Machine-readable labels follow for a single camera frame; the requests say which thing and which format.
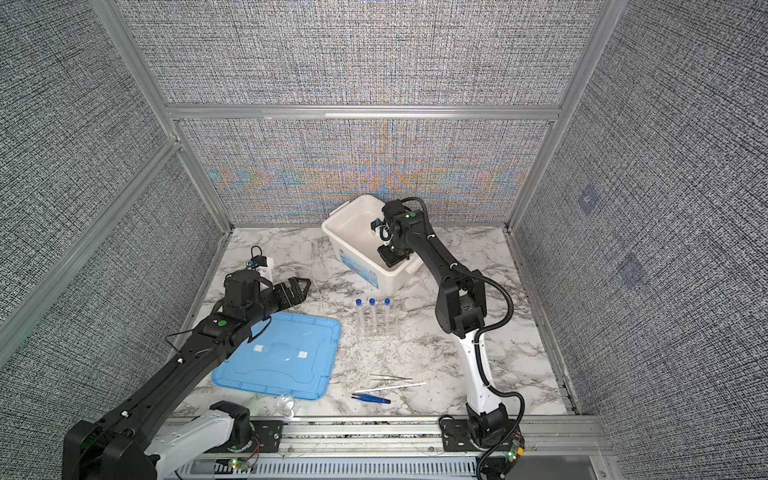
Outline test tube blue cap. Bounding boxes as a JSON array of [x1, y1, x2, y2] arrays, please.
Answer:
[[368, 298, 378, 337], [383, 298, 393, 335], [355, 298, 365, 339]]

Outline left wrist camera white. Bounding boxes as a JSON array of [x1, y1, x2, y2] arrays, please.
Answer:
[[246, 255, 274, 282]]

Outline white plastic storage bin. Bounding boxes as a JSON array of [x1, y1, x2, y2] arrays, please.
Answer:
[[321, 194, 427, 297]]

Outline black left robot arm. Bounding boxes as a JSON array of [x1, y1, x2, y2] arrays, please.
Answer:
[[61, 269, 311, 479]]

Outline blue plastic bin lid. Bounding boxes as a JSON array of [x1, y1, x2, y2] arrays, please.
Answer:
[[211, 312, 342, 400]]

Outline aluminium enclosure frame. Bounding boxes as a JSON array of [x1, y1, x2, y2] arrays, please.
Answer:
[[0, 0, 628, 448]]

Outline clear test tube rack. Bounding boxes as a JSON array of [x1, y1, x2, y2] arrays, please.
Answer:
[[354, 304, 402, 341]]

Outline thin metal tweezers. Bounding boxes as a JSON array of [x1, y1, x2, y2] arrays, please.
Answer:
[[369, 374, 413, 382]]

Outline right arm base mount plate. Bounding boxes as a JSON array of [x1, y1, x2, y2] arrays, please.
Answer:
[[438, 415, 504, 452]]

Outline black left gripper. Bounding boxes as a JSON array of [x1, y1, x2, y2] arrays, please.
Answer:
[[247, 276, 311, 327]]

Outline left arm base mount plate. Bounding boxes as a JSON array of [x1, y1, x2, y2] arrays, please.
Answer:
[[206, 420, 285, 456]]

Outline black corrugated cable conduit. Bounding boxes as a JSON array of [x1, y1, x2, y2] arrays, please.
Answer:
[[400, 196, 527, 475]]

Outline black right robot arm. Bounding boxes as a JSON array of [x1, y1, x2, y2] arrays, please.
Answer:
[[379, 197, 508, 450]]

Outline white plastic pipette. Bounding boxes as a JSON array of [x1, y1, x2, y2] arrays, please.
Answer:
[[353, 382, 427, 394]]

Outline aluminium front rail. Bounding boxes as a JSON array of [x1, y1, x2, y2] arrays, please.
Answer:
[[104, 416, 625, 480]]

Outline blue plastic tweezers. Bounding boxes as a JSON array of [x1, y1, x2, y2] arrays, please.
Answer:
[[352, 393, 391, 405]]

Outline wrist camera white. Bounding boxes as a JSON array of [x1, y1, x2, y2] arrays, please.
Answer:
[[370, 219, 391, 242], [246, 255, 274, 282]]

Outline small clear glass flask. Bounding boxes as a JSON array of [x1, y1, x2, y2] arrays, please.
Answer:
[[275, 393, 296, 418]]

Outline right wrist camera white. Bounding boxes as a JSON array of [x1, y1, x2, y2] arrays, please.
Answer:
[[370, 219, 391, 242]]

